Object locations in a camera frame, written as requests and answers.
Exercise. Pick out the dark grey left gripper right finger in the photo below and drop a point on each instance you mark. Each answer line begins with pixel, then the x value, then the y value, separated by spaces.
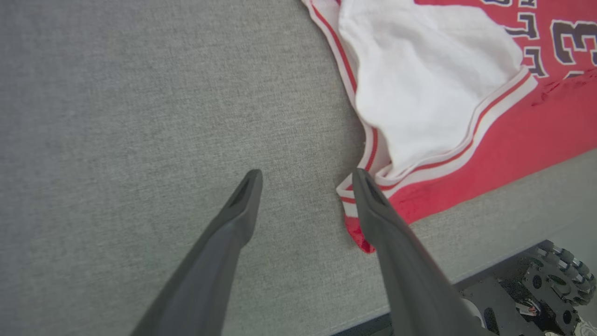
pixel 410 280

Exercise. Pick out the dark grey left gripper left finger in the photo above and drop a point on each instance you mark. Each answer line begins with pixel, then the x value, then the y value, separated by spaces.
pixel 210 266

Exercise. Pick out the red and white shirt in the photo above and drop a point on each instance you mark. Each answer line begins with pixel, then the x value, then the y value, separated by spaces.
pixel 513 154

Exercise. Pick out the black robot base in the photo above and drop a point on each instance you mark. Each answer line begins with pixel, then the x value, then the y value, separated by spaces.
pixel 489 289

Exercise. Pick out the black omni wheel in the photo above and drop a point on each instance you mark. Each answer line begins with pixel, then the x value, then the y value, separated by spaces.
pixel 559 280

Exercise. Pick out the grey fabric sofa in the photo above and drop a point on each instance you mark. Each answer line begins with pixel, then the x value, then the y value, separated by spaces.
pixel 116 116

